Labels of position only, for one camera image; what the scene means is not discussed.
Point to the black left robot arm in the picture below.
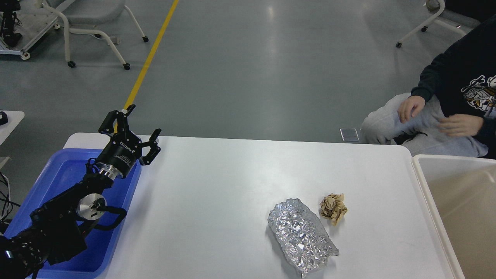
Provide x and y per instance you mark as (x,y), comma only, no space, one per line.
(60,226)

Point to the crumpled brown paper ball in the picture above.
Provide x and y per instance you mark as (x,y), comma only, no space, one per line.
(332,207)

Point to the crumpled aluminium foil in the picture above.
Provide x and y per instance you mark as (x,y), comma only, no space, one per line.
(301,235)

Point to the white wheeled chair right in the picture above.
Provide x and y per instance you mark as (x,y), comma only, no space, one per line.
(447,18)

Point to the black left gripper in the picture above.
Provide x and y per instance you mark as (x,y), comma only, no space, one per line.
(124,147)

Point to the white wheeled chair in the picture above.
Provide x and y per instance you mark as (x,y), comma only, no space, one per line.
(83,17)
(447,18)

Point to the seated person in dark sweater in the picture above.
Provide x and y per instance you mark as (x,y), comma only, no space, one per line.
(461,80)

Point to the white wheeled chair left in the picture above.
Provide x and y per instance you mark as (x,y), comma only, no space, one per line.
(83,17)

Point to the person's left hand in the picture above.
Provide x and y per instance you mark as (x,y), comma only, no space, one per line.
(461,125)

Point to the beige plastic bin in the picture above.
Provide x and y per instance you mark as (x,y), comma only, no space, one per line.
(460,193)

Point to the white equipment cart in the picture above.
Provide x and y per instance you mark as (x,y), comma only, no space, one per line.
(23,23)

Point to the white side table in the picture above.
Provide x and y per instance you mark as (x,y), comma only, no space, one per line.
(9,121)

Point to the person's right hand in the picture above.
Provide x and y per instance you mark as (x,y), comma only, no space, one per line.
(410,108)

